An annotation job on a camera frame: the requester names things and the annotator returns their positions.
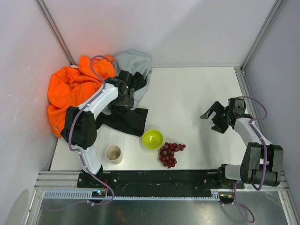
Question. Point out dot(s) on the grey cable duct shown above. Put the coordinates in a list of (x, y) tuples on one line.
[(212, 195)]

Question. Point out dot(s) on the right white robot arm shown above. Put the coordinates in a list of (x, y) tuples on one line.
[(262, 161)]

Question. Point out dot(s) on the orange cloth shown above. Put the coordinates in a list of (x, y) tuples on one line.
[(73, 86)]

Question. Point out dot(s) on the beige cup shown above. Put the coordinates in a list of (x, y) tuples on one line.
[(114, 154)]

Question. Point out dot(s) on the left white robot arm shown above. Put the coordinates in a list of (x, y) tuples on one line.
[(80, 122)]

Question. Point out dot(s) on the red grape bunch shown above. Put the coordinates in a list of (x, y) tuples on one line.
[(166, 154)]

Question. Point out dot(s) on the grey sweatshirt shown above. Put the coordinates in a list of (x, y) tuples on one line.
[(134, 61)]

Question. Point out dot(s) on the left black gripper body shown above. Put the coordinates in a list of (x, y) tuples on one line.
[(128, 100)]

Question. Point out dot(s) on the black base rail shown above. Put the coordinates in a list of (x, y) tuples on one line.
[(158, 182)]

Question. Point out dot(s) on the large black cloth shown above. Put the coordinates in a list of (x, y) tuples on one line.
[(129, 121)]

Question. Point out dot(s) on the lime green bowl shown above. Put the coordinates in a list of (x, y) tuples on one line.
[(152, 139)]

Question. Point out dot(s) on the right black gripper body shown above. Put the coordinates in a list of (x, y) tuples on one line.
[(219, 117)]

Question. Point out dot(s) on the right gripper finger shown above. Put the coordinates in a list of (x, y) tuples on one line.
[(220, 127), (215, 108)]

